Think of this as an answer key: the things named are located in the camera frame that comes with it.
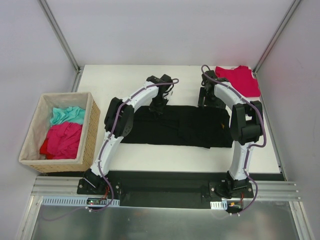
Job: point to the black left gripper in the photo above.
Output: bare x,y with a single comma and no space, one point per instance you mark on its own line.
157,104

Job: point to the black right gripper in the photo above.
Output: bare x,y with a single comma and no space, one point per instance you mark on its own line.
208,100

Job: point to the black flower print t-shirt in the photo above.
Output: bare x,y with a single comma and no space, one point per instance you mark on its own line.
181,125

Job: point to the wicker laundry basket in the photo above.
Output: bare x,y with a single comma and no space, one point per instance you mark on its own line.
40,125

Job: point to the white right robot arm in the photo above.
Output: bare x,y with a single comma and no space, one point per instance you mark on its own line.
246,125

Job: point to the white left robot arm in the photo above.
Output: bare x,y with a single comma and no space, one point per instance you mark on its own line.
119,121

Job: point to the folded red t-shirt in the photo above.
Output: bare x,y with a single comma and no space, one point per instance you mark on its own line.
242,79

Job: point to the teal t-shirt in basket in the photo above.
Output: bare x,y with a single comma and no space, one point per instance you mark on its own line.
71,114

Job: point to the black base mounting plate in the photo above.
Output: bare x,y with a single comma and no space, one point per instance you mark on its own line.
151,189

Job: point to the red t-shirt in basket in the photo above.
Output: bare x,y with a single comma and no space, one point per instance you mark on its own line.
62,141

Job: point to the right white cable duct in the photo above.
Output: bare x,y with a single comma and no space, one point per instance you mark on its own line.
224,205

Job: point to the white cable duct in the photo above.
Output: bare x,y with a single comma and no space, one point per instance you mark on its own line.
73,201
224,205

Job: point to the right aluminium frame post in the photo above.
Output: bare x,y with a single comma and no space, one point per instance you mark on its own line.
294,5

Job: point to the aluminium frame post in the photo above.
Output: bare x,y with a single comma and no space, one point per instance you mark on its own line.
294,5
44,5

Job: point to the aluminium front rail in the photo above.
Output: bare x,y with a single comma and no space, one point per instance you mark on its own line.
67,186

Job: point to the left aluminium frame post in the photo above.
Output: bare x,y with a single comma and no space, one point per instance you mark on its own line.
44,5

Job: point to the left white cable duct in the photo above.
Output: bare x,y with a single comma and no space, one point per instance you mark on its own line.
73,201

